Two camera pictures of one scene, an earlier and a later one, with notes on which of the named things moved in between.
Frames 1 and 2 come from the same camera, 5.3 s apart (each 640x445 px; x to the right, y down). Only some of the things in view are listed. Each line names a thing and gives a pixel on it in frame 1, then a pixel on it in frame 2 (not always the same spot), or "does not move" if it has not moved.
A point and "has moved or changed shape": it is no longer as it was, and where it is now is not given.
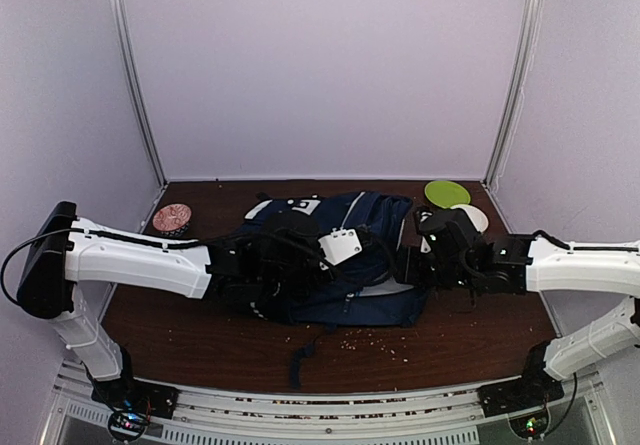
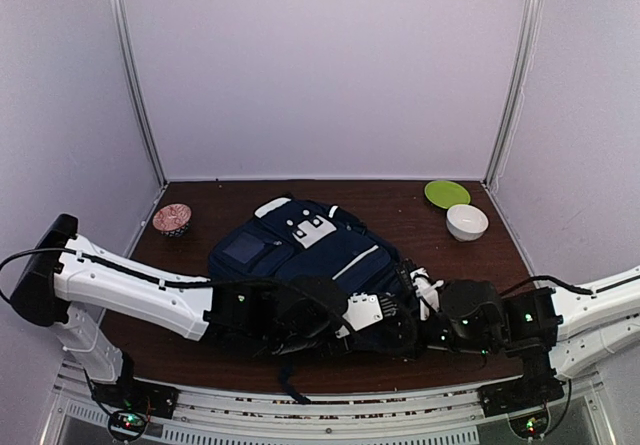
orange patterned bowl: (172, 219) does not move
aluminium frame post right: (527, 51) does not move
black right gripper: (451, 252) -> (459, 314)
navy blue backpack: (360, 240) has moved or changed shape
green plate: (447, 194) does not move
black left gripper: (324, 279) -> (355, 343)
